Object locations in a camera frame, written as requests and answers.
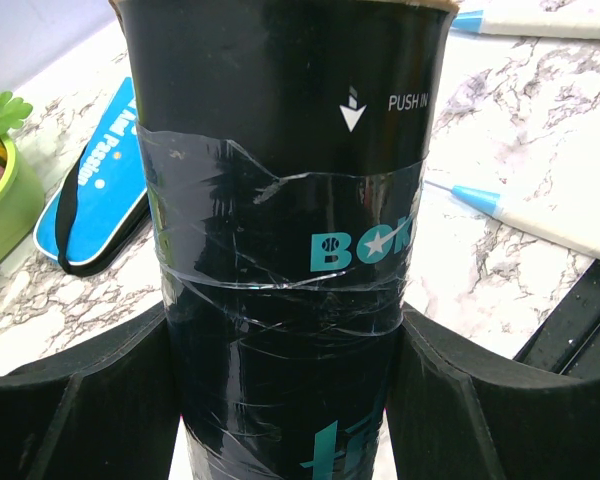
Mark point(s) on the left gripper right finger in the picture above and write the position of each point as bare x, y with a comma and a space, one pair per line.
459, 411

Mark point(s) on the blue badminton racket rear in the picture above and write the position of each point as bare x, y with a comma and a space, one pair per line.
530, 23

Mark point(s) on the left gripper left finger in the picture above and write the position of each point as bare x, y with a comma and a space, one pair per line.
106, 408

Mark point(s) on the green plastic basket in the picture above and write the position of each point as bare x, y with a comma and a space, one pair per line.
22, 198

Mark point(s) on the blue racket cover bag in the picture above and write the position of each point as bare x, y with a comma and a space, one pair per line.
102, 202

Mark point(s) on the blue badminton racket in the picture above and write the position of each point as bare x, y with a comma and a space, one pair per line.
577, 235
530, 23

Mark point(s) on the black shuttlecock tube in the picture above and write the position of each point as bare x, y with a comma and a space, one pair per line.
283, 145

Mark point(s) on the blue badminton racket front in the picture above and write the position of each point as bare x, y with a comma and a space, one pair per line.
577, 235

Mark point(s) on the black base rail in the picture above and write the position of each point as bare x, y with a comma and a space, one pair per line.
568, 341

